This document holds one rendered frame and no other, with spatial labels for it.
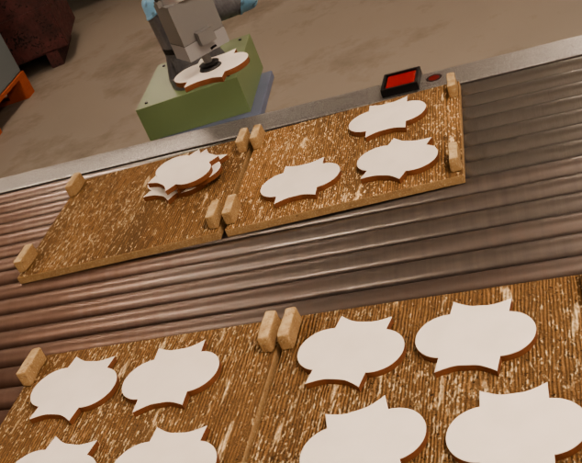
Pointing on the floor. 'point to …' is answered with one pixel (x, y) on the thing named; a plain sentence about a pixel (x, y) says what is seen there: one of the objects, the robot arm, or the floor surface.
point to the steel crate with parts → (34, 28)
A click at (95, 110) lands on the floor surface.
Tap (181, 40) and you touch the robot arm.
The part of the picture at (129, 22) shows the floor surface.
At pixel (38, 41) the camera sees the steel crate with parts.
